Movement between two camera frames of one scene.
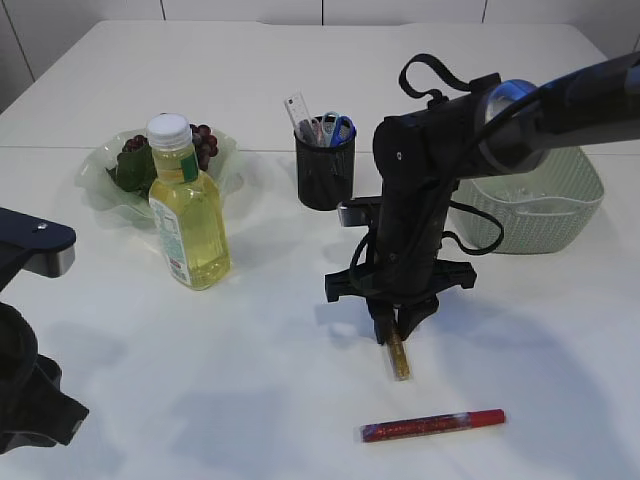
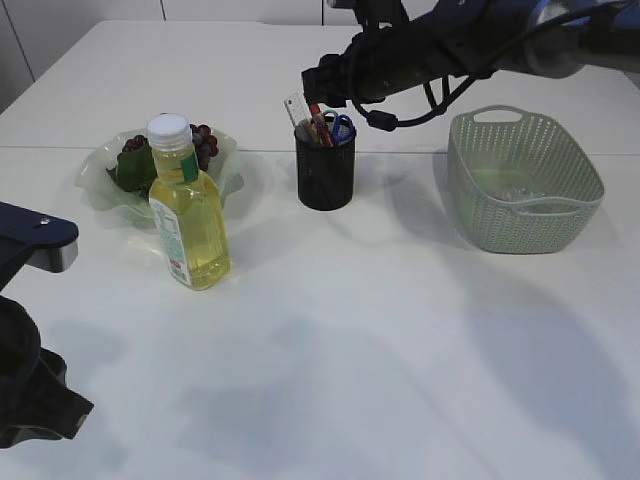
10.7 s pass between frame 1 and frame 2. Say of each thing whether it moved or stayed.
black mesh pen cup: stayed
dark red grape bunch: stayed
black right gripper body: moved
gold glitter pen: moved
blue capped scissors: stayed
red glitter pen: moved
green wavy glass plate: stayed
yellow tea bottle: stayed
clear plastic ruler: stayed
